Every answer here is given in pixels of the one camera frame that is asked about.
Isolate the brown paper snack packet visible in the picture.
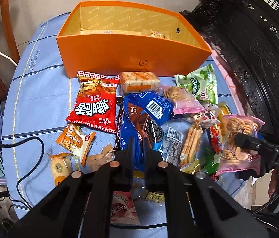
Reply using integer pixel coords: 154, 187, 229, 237
86, 143, 114, 172

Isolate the yellow crinkly snack bag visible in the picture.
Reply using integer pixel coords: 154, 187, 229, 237
180, 159, 202, 175

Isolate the pink twisted cracker bag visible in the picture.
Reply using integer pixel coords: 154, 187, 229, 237
216, 114, 265, 176

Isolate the biscuit sticks clear packet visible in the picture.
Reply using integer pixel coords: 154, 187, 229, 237
180, 122, 203, 166

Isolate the red white strawberry pouch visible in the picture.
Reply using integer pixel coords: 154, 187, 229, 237
110, 191, 140, 225

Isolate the small green plum packet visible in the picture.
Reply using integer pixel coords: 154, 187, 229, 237
201, 147, 222, 175

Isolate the blue cookie bag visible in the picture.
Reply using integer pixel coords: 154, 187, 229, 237
120, 91, 174, 171

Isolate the red noodle snack bag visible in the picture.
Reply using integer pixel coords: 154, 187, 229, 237
66, 71, 120, 133

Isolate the green jelly drink pouch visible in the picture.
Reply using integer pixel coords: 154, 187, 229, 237
174, 64, 218, 104

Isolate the yellow peanut bar packet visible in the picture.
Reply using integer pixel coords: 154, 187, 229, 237
144, 191, 165, 204

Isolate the clear barcode snack packet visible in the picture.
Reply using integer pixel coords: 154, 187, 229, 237
161, 119, 191, 167

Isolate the orange white snack packet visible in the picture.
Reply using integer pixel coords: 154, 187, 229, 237
56, 123, 96, 167

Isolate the round cake orange packet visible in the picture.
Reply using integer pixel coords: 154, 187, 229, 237
49, 153, 72, 186

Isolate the small red snack packet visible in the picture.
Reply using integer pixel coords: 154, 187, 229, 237
210, 124, 223, 154

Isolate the snickers chocolate bar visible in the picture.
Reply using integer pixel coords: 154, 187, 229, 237
114, 96, 124, 151

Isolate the yellow wrapped cake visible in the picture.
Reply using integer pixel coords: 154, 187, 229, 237
217, 102, 231, 131

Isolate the cartoon candy clear packet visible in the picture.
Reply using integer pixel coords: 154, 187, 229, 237
188, 104, 221, 128

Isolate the pink biscuit bag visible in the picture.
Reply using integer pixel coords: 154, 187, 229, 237
162, 86, 205, 115

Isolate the clear wrapped sandwich cake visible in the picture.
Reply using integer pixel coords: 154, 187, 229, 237
120, 71, 160, 94

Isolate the light blue tablecloth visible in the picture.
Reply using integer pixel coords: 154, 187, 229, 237
1, 12, 248, 238

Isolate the orange cardboard box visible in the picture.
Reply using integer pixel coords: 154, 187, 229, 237
56, 1, 211, 78

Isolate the black cable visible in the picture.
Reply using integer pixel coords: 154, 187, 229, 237
0, 136, 46, 210

